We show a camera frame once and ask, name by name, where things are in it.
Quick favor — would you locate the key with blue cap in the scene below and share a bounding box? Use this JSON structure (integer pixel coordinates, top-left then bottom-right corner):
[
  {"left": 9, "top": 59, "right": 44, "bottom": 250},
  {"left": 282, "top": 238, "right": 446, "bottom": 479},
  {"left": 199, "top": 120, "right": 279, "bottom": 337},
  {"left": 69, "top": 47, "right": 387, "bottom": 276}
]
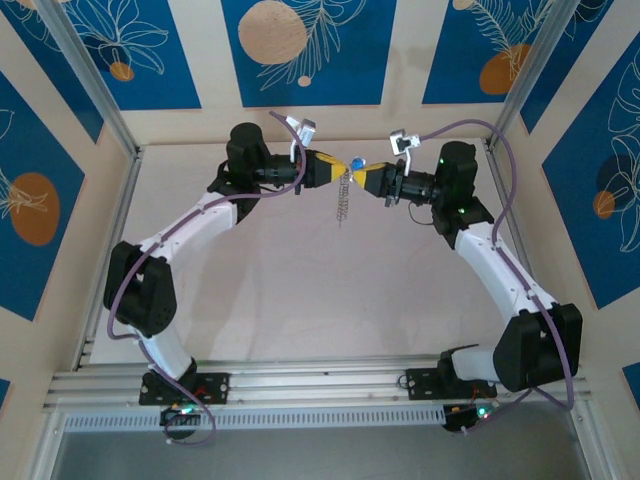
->
[{"left": 347, "top": 155, "right": 368, "bottom": 185}]

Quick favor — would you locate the right black controller board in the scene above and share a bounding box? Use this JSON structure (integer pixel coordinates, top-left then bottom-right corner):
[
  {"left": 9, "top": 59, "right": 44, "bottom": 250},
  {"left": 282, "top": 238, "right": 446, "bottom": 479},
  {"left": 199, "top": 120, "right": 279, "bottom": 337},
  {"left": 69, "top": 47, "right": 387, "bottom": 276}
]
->
[{"left": 442, "top": 403, "right": 501, "bottom": 434}]

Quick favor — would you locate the black controller board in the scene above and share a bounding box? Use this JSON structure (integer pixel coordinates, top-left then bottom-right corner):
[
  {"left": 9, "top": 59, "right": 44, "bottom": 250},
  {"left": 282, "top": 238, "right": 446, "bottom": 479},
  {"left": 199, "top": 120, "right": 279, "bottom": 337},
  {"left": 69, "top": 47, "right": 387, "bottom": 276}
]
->
[
  {"left": 442, "top": 403, "right": 501, "bottom": 434},
  {"left": 159, "top": 405, "right": 204, "bottom": 426}
]

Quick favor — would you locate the left black controller board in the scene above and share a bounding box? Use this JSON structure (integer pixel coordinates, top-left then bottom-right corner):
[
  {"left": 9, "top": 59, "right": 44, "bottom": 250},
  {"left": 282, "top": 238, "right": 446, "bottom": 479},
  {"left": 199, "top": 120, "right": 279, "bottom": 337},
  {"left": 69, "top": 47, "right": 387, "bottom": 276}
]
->
[{"left": 159, "top": 405, "right": 204, "bottom": 426}]

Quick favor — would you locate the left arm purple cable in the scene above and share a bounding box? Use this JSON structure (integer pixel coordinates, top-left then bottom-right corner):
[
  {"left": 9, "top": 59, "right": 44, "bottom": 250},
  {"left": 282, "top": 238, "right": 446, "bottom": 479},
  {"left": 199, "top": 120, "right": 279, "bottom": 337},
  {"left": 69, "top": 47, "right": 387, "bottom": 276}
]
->
[{"left": 108, "top": 109, "right": 309, "bottom": 448}]

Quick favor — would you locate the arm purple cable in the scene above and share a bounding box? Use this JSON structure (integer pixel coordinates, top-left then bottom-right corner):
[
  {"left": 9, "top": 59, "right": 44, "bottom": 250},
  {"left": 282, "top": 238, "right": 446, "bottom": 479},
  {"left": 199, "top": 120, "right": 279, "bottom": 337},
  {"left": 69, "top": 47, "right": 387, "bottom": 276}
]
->
[
  {"left": 414, "top": 118, "right": 575, "bottom": 436},
  {"left": 108, "top": 109, "right": 309, "bottom": 448}
]

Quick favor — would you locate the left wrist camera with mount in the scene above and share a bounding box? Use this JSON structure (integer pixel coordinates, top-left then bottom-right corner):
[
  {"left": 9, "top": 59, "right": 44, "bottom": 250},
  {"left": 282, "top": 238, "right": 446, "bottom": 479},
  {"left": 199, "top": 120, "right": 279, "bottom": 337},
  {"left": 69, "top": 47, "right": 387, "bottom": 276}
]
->
[{"left": 289, "top": 117, "right": 319, "bottom": 159}]

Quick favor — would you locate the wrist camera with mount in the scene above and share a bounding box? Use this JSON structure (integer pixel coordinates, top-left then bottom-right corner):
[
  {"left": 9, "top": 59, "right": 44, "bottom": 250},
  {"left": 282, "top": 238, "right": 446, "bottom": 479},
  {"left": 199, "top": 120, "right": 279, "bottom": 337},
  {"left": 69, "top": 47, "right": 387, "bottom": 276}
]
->
[
  {"left": 388, "top": 128, "right": 421, "bottom": 174},
  {"left": 289, "top": 117, "right": 319, "bottom": 159}
]

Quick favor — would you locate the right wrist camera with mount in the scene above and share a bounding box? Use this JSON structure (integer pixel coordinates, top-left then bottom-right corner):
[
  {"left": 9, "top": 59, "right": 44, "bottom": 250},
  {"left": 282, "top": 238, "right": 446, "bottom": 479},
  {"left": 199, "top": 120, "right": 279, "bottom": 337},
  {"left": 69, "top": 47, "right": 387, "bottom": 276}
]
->
[{"left": 388, "top": 128, "right": 421, "bottom": 174}]

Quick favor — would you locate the right aluminium side rail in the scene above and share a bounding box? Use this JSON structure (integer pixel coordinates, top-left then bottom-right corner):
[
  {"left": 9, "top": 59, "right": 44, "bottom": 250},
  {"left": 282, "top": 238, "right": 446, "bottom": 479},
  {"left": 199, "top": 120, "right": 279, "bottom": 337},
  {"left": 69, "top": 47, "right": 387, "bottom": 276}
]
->
[{"left": 483, "top": 142, "right": 561, "bottom": 360}]

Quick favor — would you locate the aluminium side rail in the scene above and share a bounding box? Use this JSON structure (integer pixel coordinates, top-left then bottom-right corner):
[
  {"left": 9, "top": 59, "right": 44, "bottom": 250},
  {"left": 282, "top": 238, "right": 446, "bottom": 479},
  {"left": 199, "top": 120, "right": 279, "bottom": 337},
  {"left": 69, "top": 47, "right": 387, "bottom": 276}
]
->
[
  {"left": 72, "top": 147, "right": 146, "bottom": 371},
  {"left": 483, "top": 142, "right": 561, "bottom": 360}
]

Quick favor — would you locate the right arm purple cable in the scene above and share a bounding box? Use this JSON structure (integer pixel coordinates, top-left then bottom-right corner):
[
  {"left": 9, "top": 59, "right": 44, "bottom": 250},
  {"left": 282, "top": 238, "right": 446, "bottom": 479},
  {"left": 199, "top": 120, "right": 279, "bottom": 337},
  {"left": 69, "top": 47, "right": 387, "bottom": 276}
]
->
[{"left": 414, "top": 118, "right": 575, "bottom": 436}]

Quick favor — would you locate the right aluminium corner post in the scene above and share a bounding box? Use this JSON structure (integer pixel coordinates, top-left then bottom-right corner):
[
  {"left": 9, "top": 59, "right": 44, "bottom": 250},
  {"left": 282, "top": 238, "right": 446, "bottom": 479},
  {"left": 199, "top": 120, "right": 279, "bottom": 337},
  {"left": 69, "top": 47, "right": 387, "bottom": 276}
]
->
[{"left": 487, "top": 0, "right": 616, "bottom": 151}]

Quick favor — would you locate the aluminium corner post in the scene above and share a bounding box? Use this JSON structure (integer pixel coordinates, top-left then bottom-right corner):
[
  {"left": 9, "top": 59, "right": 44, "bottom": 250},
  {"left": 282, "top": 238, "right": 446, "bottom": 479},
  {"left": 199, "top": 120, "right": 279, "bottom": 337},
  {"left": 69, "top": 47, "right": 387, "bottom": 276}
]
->
[
  {"left": 487, "top": 0, "right": 616, "bottom": 151},
  {"left": 35, "top": 0, "right": 144, "bottom": 159}
]

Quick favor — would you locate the left aluminium side rail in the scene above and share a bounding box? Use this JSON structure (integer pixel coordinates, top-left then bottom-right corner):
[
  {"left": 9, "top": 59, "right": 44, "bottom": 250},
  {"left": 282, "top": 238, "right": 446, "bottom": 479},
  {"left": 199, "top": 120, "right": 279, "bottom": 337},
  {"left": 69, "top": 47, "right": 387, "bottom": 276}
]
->
[{"left": 72, "top": 147, "right": 146, "bottom": 371}]

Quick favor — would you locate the left aluminium corner post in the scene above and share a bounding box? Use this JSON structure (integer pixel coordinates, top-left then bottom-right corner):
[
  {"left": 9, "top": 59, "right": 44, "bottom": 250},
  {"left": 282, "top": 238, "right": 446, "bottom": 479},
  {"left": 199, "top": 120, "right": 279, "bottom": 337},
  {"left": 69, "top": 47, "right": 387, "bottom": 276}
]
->
[{"left": 35, "top": 0, "right": 144, "bottom": 159}]

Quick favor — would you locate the aluminium front rail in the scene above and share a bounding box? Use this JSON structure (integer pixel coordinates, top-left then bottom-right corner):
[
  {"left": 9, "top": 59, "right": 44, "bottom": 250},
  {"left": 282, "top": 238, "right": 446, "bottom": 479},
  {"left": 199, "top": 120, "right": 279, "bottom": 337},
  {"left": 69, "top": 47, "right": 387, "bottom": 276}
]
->
[{"left": 42, "top": 355, "right": 594, "bottom": 414}]

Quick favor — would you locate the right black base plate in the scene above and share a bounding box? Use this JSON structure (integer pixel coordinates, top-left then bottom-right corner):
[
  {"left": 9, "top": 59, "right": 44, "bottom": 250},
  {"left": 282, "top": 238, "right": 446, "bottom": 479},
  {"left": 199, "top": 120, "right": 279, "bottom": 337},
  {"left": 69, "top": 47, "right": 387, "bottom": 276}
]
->
[{"left": 404, "top": 367, "right": 498, "bottom": 401}]

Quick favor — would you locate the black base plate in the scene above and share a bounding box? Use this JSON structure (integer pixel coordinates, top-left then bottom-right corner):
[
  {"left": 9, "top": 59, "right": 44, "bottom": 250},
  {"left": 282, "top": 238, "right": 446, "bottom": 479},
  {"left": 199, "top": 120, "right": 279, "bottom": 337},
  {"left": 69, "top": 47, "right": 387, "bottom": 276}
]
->
[
  {"left": 404, "top": 367, "right": 498, "bottom": 401},
  {"left": 138, "top": 372, "right": 231, "bottom": 406}
]

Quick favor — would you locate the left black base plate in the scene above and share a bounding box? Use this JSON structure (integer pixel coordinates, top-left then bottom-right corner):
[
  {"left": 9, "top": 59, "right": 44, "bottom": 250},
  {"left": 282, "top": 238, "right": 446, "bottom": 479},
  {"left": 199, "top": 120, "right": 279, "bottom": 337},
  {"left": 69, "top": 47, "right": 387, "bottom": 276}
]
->
[{"left": 138, "top": 372, "right": 231, "bottom": 406}]

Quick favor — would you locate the white slotted cable duct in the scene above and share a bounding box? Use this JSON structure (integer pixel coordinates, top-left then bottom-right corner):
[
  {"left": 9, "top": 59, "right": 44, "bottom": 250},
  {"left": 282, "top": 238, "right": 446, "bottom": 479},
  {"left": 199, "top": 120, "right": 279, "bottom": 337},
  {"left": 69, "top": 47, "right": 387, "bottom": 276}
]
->
[{"left": 62, "top": 405, "right": 446, "bottom": 432}]

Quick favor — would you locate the aluminium frame leg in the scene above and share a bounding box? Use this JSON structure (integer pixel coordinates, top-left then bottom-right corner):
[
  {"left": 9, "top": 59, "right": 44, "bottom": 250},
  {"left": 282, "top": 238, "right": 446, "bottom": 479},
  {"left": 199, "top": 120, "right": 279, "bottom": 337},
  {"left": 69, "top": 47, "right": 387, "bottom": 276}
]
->
[
  {"left": 24, "top": 409, "right": 69, "bottom": 480},
  {"left": 567, "top": 399, "right": 616, "bottom": 480}
]

